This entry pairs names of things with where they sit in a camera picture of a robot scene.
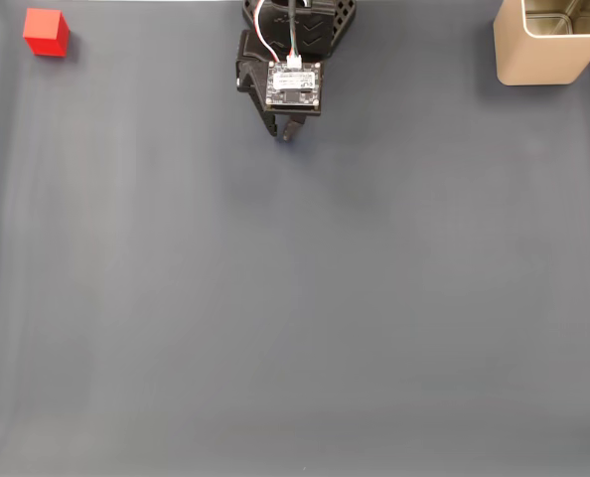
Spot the red cube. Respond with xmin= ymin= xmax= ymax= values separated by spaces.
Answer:
xmin=22 ymin=8 xmax=72 ymax=59

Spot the beige metal square container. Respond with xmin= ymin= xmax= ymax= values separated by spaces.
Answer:
xmin=492 ymin=0 xmax=590 ymax=86

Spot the white wire loop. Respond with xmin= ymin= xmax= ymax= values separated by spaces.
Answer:
xmin=253 ymin=0 xmax=304 ymax=69

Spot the camera circuit board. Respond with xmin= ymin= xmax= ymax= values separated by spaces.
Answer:
xmin=265 ymin=61 xmax=323 ymax=118

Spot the black sheathed camera cable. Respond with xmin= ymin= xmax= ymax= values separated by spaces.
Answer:
xmin=287 ymin=0 xmax=300 ymax=59

